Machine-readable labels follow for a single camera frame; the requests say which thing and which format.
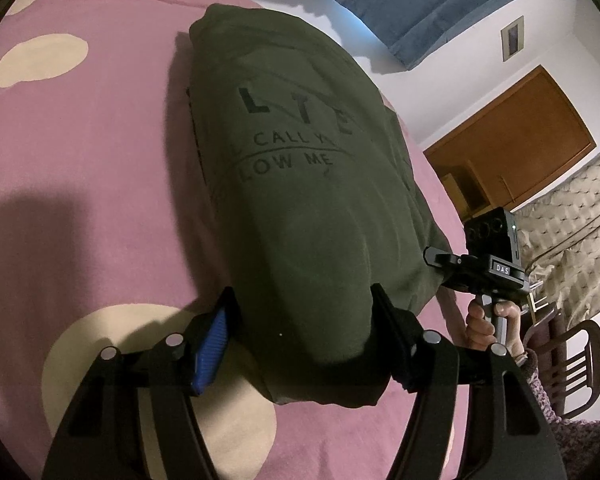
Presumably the small framed wall picture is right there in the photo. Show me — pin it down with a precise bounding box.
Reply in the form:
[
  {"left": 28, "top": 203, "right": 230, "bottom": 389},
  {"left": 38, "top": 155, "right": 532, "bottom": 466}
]
[{"left": 500, "top": 16, "right": 526, "bottom": 62}]

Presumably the blue curtain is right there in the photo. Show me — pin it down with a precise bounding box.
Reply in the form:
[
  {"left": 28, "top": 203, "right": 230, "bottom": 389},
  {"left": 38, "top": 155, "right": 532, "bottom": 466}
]
[{"left": 280, "top": 0, "right": 561, "bottom": 71}]

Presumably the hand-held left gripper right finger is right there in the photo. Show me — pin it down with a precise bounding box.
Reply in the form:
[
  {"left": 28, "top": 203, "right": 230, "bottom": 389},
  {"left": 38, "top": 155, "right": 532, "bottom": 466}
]
[{"left": 370, "top": 284, "right": 566, "bottom": 480}]

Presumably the person's right hand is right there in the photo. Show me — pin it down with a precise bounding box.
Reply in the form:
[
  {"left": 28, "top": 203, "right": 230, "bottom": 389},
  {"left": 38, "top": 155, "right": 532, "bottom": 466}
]
[{"left": 466, "top": 302, "right": 524, "bottom": 357}]

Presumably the pink blanket with cream dots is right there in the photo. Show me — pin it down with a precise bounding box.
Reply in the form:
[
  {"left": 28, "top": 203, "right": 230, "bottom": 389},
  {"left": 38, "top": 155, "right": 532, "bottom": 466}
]
[{"left": 0, "top": 0, "right": 481, "bottom": 480}]

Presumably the dark wooden chair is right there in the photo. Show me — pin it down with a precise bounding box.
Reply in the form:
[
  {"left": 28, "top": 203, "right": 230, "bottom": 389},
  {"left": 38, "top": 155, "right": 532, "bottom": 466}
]
[{"left": 525, "top": 305, "right": 600, "bottom": 418}]

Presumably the cream quilted cover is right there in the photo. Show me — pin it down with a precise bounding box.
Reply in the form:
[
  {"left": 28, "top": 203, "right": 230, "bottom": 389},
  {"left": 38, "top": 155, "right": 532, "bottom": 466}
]
[{"left": 515, "top": 142, "right": 600, "bottom": 331}]

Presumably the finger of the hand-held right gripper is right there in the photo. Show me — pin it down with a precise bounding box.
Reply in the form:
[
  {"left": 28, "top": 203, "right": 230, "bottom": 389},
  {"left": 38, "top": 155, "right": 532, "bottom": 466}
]
[{"left": 424, "top": 246, "right": 462, "bottom": 272}]

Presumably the olive green sweatshirt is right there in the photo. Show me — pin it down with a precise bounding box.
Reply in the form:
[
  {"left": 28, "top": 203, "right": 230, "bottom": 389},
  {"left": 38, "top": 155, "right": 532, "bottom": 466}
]
[{"left": 186, "top": 2, "right": 453, "bottom": 407}]

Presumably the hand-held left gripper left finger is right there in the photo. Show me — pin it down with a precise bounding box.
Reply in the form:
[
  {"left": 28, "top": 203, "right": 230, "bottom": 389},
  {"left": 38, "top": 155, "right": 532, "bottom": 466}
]
[{"left": 42, "top": 287, "right": 238, "bottom": 480}]

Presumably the brown wooden wardrobe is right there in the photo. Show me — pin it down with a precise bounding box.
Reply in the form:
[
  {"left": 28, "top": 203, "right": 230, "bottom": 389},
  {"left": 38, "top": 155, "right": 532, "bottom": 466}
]
[{"left": 422, "top": 65, "right": 597, "bottom": 218}]

